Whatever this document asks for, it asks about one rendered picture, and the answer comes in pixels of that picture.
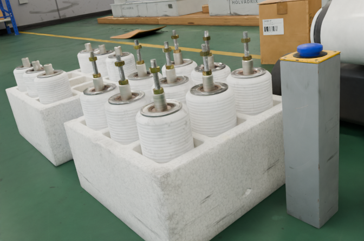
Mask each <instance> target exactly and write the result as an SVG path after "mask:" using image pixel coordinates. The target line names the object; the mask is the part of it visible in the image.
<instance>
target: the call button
mask: <svg viewBox="0 0 364 241"><path fill-rule="evenodd" d="M322 50H323V45H322V44H319V43H306V44H301V45H299V46H298V47H297V52H298V53H300V56H305V57H310V56H317V55H319V54H320V52H321V51H322Z"/></svg>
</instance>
